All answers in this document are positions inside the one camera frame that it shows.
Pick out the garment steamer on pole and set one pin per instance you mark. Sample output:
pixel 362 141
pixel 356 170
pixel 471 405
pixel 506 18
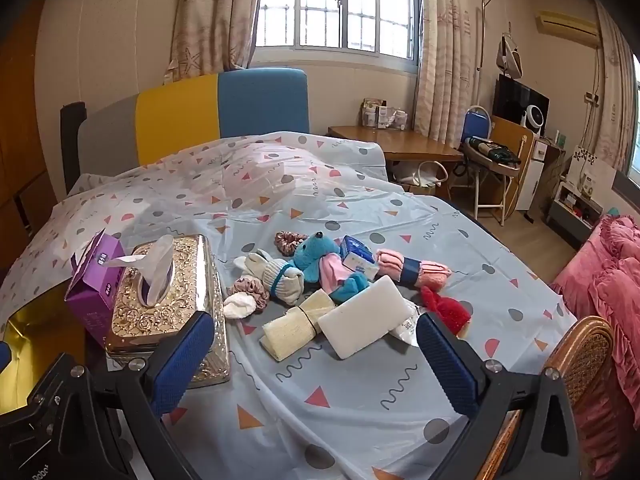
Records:
pixel 507 57

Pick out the grey yellow blue headboard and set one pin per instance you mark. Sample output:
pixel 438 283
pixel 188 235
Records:
pixel 175 115

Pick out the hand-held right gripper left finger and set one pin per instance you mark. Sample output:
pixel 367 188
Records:
pixel 182 360

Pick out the white tote bag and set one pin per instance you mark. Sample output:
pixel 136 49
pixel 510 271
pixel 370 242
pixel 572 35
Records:
pixel 420 177

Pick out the small boxes on desk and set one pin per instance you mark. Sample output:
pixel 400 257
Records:
pixel 385 115

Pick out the blue teddy bear plush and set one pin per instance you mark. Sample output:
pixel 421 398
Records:
pixel 315 255

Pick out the red fuzzy sock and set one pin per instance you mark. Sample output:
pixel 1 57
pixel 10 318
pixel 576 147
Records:
pixel 447 310

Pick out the blue white tissue packet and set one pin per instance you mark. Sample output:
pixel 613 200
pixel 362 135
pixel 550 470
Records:
pixel 357 257

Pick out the clear plastic wrapper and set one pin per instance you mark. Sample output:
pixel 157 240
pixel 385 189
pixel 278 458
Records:
pixel 407 330

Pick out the wooden wardrobe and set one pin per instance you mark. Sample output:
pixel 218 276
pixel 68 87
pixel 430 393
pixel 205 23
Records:
pixel 20 135

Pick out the white floral box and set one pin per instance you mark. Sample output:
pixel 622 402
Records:
pixel 592 172

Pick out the black television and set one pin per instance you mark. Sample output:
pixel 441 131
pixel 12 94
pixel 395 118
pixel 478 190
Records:
pixel 515 102

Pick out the pink towel roll blue band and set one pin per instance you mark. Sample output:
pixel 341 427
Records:
pixel 415 270

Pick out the black bed post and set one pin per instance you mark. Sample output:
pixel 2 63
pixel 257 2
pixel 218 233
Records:
pixel 71 145

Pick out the white narrow cabinet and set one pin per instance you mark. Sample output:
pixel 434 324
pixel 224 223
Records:
pixel 526 175

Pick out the ornate gold tissue box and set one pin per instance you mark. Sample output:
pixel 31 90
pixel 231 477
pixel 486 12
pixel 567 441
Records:
pixel 175 300

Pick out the brown patterned scrunchie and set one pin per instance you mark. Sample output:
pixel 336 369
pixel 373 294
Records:
pixel 287 242

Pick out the wooden desk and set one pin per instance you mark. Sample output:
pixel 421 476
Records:
pixel 395 142

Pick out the rattan chair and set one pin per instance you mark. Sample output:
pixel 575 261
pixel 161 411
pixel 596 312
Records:
pixel 580 360

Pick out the low grey shelf unit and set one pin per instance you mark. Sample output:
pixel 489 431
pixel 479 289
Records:
pixel 575 210

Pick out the pink ruffled bed cover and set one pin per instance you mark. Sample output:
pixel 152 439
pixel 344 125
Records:
pixel 610 300

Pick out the mauve satin scrunchie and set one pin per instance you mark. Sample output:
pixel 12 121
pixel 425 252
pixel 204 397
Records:
pixel 247 290

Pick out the barred window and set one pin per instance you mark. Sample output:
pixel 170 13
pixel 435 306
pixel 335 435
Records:
pixel 340 5

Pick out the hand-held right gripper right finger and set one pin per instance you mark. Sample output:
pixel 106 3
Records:
pixel 447 370

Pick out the wall air conditioner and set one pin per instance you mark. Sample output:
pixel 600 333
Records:
pixel 567 25

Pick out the cream waffle cloth roll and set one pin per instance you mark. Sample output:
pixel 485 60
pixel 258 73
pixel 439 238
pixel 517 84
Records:
pixel 295 325

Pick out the purple tissue box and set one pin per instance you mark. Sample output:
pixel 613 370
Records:
pixel 95 290

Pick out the white knitted rabbit plush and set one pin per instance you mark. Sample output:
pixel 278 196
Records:
pixel 280 277

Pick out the patterned plastic tablecloth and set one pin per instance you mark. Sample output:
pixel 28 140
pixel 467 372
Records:
pixel 350 410

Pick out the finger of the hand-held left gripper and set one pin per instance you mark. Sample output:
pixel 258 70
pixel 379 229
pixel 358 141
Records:
pixel 4 355

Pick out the white sponge block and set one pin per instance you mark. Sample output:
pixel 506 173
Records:
pixel 367 317

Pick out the white round fan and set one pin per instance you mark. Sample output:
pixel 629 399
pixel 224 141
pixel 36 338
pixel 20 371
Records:
pixel 531 120

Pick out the small folding table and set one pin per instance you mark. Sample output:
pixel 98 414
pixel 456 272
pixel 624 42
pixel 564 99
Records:
pixel 492 185

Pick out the gold foil storage box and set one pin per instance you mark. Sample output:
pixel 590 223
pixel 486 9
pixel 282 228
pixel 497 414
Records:
pixel 35 350

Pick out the small white fluffy pad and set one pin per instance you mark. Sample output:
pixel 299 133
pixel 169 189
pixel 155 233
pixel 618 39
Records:
pixel 240 305

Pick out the blue folding chair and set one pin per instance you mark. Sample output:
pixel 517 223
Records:
pixel 475 125

